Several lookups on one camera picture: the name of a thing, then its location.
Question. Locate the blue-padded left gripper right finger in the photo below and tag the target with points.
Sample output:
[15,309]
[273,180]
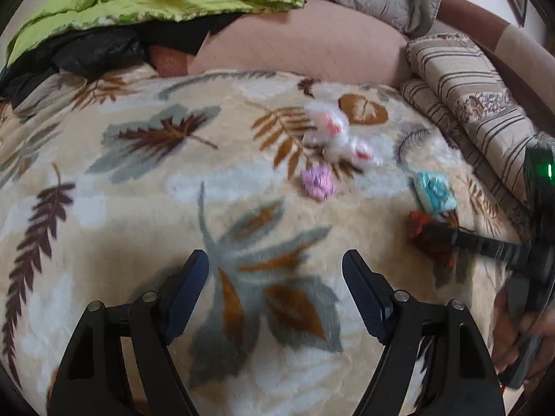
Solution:
[460,377]

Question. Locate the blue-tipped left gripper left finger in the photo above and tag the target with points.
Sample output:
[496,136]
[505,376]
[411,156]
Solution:
[92,377]

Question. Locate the dark red wrapper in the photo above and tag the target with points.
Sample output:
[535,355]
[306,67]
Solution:
[431,237]

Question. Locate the teal tissue packet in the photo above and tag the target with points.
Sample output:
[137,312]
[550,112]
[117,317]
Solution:
[434,192]

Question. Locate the clear knotted plastic bag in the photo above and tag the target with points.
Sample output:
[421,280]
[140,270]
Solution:
[331,132]

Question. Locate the person's right hand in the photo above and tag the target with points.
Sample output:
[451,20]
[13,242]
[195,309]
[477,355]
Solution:
[505,334]

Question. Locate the striped floral folded quilt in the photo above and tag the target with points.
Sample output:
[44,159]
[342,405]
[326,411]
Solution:
[458,88]

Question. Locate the brown beige headboard cushion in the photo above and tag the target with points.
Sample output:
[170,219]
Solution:
[525,66]

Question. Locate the leaf-patterned fleece blanket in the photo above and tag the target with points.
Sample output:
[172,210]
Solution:
[107,187]

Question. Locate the purple crumpled wrapper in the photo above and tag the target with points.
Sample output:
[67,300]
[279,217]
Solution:
[318,182]

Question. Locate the pink bolster pillow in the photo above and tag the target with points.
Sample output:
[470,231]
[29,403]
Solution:
[324,41]

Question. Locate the black jacket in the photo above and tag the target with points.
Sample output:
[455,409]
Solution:
[91,53]

